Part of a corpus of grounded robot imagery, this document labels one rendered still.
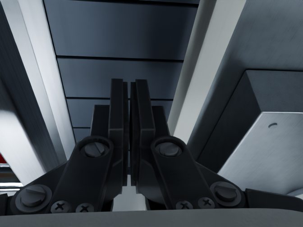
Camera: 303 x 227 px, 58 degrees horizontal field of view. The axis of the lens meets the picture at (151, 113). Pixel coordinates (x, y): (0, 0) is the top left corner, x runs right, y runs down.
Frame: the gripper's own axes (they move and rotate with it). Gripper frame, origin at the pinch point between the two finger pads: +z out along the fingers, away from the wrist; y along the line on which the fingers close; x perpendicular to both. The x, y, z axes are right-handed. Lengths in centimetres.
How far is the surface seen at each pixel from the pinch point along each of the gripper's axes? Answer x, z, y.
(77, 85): -1.8, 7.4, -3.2
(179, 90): -0.4, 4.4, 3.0
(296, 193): -21.3, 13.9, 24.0
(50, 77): -1.3, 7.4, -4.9
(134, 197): -15.6, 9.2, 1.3
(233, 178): -16.9, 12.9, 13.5
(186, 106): -0.8, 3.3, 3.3
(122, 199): -15.4, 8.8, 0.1
